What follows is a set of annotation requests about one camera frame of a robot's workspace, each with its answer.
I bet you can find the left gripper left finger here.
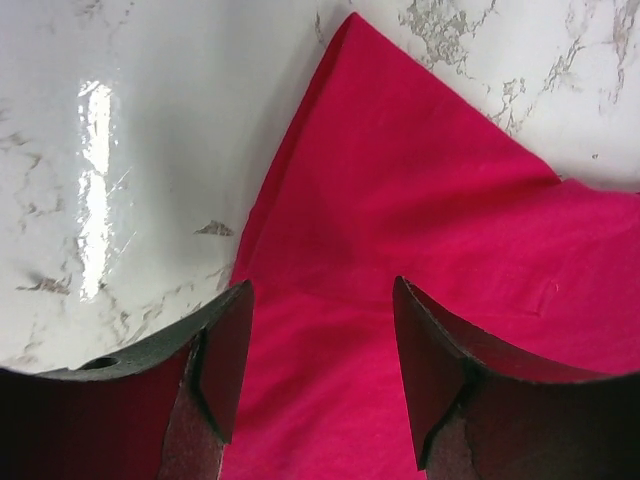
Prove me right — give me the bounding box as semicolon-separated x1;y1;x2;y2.
1;282;254;479

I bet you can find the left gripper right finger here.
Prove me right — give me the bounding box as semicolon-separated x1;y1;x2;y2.
393;277;639;479

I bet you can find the magenta t shirt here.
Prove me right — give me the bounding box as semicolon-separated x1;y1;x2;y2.
222;14;639;479

